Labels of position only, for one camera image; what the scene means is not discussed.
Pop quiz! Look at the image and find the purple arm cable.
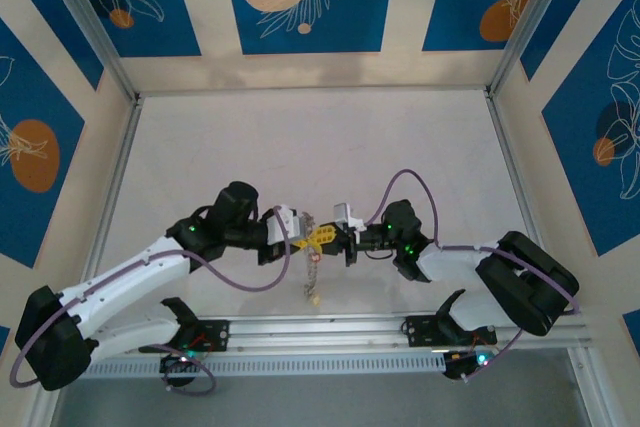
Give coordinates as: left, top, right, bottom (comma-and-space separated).
366, 169, 582, 318
9, 214, 294, 389

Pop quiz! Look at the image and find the grey slotted cable duct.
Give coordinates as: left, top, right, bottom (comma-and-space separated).
77, 351, 451, 378

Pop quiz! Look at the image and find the aluminium side rail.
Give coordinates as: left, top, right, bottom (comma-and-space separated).
77, 96, 145, 306
484, 89, 560, 308

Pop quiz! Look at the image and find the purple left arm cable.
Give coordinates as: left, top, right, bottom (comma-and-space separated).
9, 214, 294, 389

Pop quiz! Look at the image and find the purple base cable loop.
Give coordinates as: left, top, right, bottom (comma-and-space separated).
141, 344, 217, 394
462, 329, 524, 384

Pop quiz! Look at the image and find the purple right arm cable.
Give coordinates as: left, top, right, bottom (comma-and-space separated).
366, 169, 582, 318

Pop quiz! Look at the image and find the aluminium front rail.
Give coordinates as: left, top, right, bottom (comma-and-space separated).
197, 314, 594, 348

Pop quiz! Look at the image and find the silver chain keyring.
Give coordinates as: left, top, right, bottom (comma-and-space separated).
298, 210, 324, 301

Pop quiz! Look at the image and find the aluminium frame post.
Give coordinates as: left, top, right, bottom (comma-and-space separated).
37, 0, 140, 102
487, 0, 576, 98

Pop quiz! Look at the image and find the black controller board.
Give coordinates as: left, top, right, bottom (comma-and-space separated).
159, 344, 204, 374
442, 349, 494, 381

